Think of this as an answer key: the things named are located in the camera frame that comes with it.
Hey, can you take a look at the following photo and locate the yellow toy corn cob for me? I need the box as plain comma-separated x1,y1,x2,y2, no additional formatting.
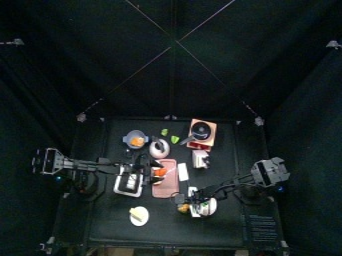
176,203,192,215

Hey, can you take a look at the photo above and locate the white deep bowl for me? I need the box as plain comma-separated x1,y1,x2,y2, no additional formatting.
194,197,219,218

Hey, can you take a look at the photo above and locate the pink cutting board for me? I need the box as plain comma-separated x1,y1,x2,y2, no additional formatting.
151,158,180,200

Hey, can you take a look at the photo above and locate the white sushi roll toy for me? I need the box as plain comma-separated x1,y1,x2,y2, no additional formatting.
124,174,138,190

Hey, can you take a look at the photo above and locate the orange toy food piece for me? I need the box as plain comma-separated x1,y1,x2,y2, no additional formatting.
130,136,147,149

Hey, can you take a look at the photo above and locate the gray square plate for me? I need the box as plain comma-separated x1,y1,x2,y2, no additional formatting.
112,164,146,199

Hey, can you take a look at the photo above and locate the blue-gray toy bowl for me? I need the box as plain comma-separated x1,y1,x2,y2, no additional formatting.
122,129,151,150

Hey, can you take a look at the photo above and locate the white toy knife block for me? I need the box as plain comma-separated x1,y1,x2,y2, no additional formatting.
191,149,212,170

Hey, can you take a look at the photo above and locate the small white round plate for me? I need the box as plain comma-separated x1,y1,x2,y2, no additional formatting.
128,205,151,228

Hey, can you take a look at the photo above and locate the cream toy cheese block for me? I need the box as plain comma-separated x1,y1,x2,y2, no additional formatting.
128,206,144,223

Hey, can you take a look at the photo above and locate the black toy frying pan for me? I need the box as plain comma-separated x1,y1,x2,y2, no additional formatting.
179,121,212,147

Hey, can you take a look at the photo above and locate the red wooden toy stove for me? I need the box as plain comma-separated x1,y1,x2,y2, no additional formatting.
186,118,219,152

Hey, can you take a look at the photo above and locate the white toy knife black handle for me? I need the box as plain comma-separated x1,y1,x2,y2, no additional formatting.
176,162,192,190

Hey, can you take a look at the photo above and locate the vertical metal frame pole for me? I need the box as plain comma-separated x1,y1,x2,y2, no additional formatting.
167,0,176,118

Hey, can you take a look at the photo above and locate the thin diagonal brace wire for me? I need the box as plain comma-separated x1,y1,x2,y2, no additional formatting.
79,0,236,118
124,0,262,121

